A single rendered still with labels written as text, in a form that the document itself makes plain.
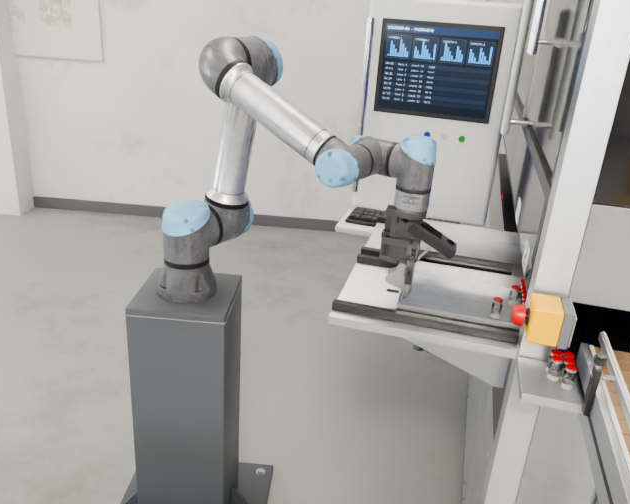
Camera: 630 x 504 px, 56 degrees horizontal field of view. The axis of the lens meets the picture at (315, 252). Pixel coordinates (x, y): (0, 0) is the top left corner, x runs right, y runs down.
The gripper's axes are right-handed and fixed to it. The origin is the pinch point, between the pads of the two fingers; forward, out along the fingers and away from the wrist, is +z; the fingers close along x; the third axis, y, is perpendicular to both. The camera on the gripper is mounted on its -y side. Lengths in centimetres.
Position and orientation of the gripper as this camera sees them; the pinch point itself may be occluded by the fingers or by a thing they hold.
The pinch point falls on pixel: (408, 293)
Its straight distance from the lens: 137.0
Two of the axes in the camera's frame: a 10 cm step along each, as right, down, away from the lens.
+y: -9.6, -1.6, 2.1
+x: -2.6, 3.6, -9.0
